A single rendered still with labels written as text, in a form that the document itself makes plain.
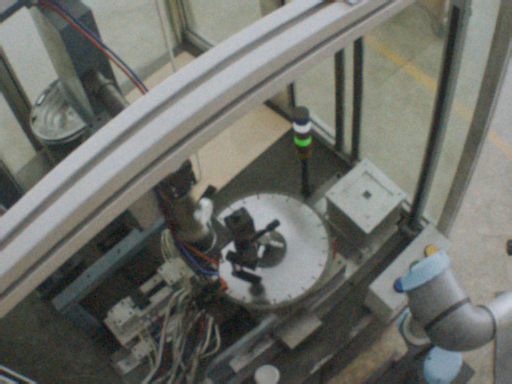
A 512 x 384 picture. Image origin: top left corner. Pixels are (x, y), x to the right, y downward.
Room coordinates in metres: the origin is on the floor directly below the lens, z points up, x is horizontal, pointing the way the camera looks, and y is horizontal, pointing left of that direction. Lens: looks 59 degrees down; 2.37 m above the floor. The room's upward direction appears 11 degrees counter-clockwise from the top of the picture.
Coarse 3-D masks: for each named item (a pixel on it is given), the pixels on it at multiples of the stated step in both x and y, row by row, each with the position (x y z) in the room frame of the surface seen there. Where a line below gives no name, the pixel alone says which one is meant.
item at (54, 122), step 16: (48, 96) 1.31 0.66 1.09; (32, 112) 1.24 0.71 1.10; (48, 112) 1.26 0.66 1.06; (64, 112) 1.25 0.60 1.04; (32, 128) 1.17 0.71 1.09; (48, 128) 1.18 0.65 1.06; (64, 128) 1.18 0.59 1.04; (80, 128) 1.09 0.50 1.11; (48, 144) 1.09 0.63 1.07; (64, 144) 1.08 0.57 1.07; (80, 144) 1.08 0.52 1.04
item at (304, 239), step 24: (264, 216) 0.77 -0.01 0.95; (288, 216) 0.75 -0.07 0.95; (312, 216) 0.74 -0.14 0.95; (288, 240) 0.68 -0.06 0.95; (312, 240) 0.67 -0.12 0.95; (288, 264) 0.61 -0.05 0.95; (312, 264) 0.60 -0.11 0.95; (240, 288) 0.57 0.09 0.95; (264, 288) 0.56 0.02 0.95; (288, 288) 0.54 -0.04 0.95
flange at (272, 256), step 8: (256, 232) 0.72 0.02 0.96; (272, 232) 0.71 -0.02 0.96; (272, 240) 0.68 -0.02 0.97; (280, 240) 0.68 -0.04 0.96; (272, 248) 0.66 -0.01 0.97; (280, 248) 0.66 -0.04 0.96; (256, 256) 0.65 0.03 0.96; (264, 256) 0.64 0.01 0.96; (272, 256) 0.64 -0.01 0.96; (280, 256) 0.64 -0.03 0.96; (264, 264) 0.62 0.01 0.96; (272, 264) 0.62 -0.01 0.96
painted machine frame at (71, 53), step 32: (64, 0) 0.95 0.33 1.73; (64, 32) 0.84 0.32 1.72; (96, 32) 0.87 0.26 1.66; (64, 64) 0.92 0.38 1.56; (96, 64) 0.86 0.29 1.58; (64, 96) 1.03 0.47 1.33; (96, 128) 0.72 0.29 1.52; (0, 160) 0.88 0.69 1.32; (0, 192) 0.81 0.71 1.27; (160, 224) 0.75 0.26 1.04; (128, 256) 0.68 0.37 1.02; (96, 320) 0.59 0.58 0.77
